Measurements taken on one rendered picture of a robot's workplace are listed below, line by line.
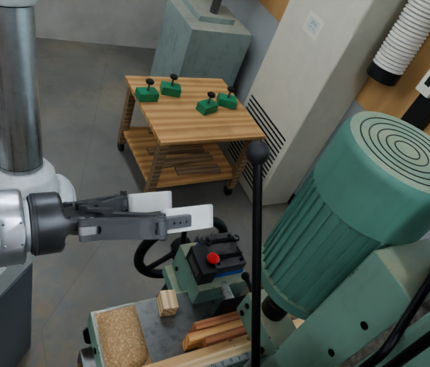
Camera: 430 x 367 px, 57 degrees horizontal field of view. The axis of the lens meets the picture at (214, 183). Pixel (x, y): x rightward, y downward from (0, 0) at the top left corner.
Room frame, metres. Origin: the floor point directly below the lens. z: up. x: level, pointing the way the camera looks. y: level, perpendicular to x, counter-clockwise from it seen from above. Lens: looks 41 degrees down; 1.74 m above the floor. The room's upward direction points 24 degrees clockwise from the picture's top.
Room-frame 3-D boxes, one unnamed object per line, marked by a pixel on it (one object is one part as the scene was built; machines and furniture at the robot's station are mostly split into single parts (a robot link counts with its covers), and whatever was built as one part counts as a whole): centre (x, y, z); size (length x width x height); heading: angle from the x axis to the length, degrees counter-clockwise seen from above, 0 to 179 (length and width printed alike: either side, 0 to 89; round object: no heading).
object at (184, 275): (0.63, -0.08, 0.91); 0.15 x 0.14 x 0.09; 130
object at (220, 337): (0.51, -0.21, 0.93); 0.24 x 0.02 x 0.06; 130
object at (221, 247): (0.63, -0.07, 0.99); 0.13 x 0.11 x 0.06; 130
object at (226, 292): (0.56, -0.14, 0.95); 0.09 x 0.07 x 0.09; 130
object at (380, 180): (0.49, -0.21, 1.35); 0.18 x 0.18 x 0.31
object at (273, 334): (0.47, -0.22, 1.03); 0.14 x 0.07 x 0.09; 40
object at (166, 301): (0.50, -0.01, 0.92); 0.05 x 0.04 x 0.04; 33
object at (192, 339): (0.49, -0.16, 0.92); 0.21 x 0.02 x 0.05; 130
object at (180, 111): (1.94, 0.28, 0.32); 0.66 x 0.57 x 0.64; 133
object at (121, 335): (0.39, 0.04, 0.92); 0.14 x 0.09 x 0.04; 40
